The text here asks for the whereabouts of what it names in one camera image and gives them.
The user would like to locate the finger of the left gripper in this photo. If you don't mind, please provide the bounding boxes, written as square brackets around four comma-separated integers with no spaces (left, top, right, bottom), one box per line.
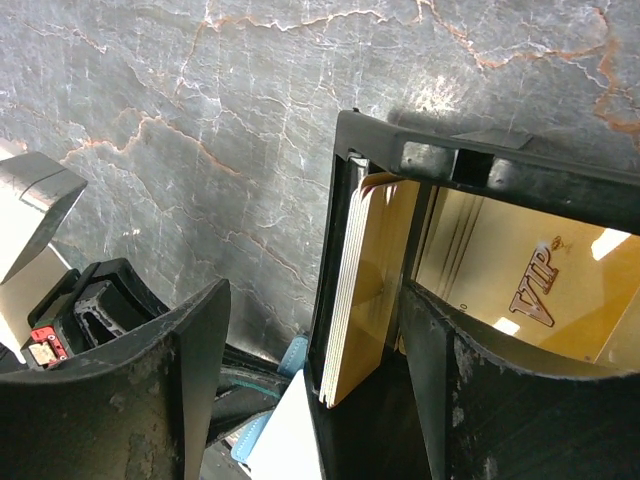
[206,367,290,447]

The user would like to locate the black plastic tray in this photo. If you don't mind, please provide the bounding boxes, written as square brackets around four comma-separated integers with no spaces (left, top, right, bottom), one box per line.
[304,111,639,479]

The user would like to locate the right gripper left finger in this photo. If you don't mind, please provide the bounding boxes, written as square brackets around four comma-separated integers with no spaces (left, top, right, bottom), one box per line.
[1,280,231,479]

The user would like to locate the teal leather card holder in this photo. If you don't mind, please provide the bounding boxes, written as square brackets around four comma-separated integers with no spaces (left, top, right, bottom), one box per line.
[231,336,322,479]

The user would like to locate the loose gold card in tray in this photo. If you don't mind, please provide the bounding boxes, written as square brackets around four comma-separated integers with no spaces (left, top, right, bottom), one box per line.
[416,188,639,372]

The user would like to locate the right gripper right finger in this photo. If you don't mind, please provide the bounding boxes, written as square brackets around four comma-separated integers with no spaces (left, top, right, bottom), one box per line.
[399,282,639,479]

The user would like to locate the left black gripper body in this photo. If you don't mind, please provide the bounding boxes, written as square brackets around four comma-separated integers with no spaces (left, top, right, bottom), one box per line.
[27,258,169,370]

